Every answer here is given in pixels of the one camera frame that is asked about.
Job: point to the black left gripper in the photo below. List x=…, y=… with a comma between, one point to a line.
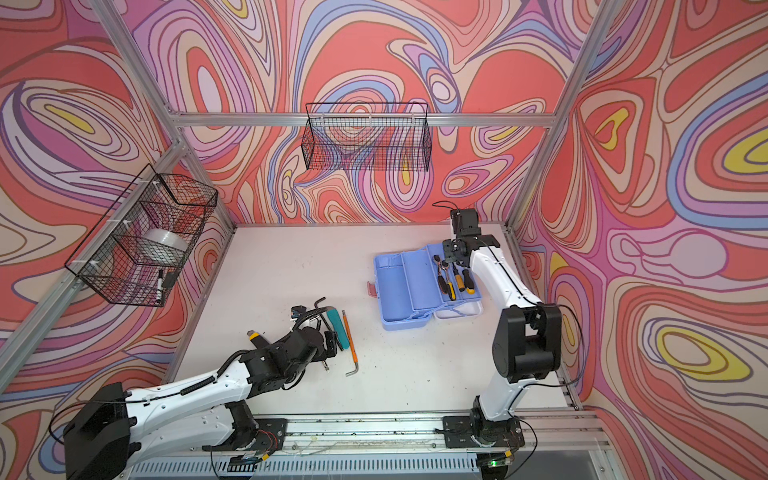
x=332, y=345

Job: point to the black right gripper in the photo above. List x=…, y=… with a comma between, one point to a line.
x=448, y=246

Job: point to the teal utility knife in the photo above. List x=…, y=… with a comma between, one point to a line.
x=337, y=323

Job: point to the orange handled screwdriver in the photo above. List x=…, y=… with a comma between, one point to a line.
x=349, y=337

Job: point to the black yellow long screwdriver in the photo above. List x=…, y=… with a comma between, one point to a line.
x=469, y=285

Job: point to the black yellow ratchet wrench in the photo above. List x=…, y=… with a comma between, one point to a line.
x=449, y=282

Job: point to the white and blue tool box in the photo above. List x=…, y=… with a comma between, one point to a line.
x=408, y=293

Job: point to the black red ratchet wrench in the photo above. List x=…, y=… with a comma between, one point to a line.
x=442, y=282

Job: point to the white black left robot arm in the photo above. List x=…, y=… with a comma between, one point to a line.
x=118, y=428

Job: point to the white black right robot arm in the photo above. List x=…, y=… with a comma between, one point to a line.
x=527, y=342

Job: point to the black marker pen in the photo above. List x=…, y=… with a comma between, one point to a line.
x=159, y=295

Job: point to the silver tape roll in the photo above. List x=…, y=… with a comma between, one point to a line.
x=166, y=238

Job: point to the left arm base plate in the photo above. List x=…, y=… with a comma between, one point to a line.
x=267, y=436

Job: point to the black wire basket back wall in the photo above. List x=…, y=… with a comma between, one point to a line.
x=367, y=136

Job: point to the black wire basket wall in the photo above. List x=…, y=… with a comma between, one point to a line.
x=367, y=136
x=122, y=268

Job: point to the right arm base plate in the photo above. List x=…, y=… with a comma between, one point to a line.
x=475, y=432

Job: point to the black wire basket left wall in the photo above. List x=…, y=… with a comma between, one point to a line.
x=122, y=268

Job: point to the aluminium front rail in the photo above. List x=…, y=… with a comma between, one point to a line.
x=422, y=432

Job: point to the aluminium corner frame post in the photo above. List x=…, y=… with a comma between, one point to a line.
x=595, y=39

